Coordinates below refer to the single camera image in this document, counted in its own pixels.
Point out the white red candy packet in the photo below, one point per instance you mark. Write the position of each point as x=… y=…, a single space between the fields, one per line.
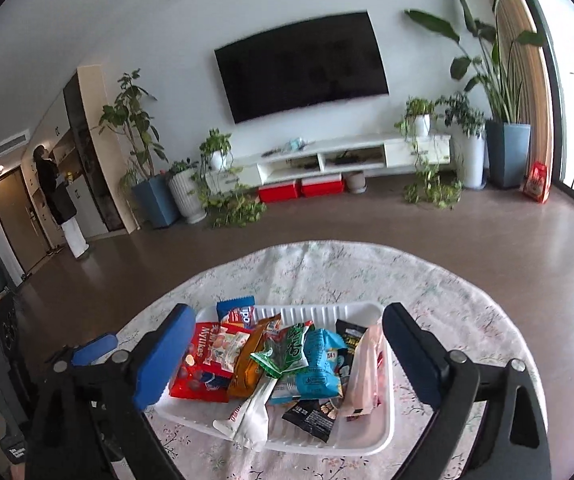
x=225 y=345

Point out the trailing pothos plant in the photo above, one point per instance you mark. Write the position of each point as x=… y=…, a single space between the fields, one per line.
x=427 y=187
x=227 y=201

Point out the dark blue square planter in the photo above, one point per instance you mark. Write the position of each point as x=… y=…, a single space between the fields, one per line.
x=508 y=152

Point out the trailing pothos plant right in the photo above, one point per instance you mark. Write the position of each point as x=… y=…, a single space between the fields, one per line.
x=427 y=187

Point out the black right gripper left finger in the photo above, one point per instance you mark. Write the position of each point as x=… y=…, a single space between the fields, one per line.
x=86 y=413

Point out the red storage box left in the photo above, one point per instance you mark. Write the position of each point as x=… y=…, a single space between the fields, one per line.
x=279 y=192

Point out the red storage box right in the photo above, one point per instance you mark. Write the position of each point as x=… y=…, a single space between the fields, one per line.
x=330 y=184

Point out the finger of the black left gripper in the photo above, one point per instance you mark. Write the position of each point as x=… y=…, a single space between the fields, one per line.
x=93 y=350

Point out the pink lollipop candy bag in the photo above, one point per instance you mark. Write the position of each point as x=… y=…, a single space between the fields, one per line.
x=362 y=395

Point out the white TV cabinet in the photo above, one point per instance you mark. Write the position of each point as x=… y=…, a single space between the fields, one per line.
x=375 y=154

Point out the trailing pothos plant left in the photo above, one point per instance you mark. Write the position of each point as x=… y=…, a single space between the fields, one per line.
x=227 y=201

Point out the red bag on floor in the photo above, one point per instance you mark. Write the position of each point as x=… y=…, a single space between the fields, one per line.
x=537 y=183

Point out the floral white tablecloth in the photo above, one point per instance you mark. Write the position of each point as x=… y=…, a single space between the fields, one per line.
x=331 y=272

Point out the brown entrance door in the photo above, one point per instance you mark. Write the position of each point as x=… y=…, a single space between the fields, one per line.
x=19 y=222

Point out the person in black clothes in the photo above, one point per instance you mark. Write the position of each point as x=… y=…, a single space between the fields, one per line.
x=58 y=200

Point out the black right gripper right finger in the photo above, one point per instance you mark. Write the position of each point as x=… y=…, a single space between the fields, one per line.
x=511 y=440

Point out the white ribbed plant pot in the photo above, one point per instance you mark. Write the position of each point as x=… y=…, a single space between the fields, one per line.
x=184 y=190

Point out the black snack packet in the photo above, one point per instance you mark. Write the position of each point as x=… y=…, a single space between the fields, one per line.
x=317 y=417

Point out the teal blue snack bag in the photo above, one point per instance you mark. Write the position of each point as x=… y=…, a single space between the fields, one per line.
x=319 y=380

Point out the white tall plant pot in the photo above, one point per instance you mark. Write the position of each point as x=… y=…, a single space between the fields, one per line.
x=469 y=160

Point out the beige curtain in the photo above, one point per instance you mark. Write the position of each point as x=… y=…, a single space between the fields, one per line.
x=537 y=106

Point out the orange snack packet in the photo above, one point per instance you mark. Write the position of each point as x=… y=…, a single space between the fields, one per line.
x=247 y=372

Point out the small empty grey pot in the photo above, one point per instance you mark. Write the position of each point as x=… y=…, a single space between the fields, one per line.
x=355 y=182

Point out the tall leafy plant left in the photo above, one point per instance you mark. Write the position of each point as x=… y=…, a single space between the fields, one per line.
x=127 y=117

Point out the blue square planter left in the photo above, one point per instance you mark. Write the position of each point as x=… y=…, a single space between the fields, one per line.
x=156 y=201

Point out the red Mylikes chocolate bag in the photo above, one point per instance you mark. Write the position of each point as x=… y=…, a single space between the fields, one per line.
x=194 y=381

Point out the green snack packet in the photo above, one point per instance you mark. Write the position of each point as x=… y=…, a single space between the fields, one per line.
x=283 y=353

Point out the tall bird of paradise plant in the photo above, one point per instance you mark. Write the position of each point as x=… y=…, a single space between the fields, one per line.
x=494 y=70

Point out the blue Tipo cake packet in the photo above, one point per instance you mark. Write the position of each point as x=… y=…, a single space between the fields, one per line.
x=238 y=312

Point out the wall mounted black television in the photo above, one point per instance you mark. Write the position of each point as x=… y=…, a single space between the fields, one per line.
x=332 y=58

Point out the white long snack bag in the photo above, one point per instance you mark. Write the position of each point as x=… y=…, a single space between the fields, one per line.
x=248 y=425

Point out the red storage box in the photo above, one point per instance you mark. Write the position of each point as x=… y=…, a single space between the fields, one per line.
x=279 y=192
x=330 y=184

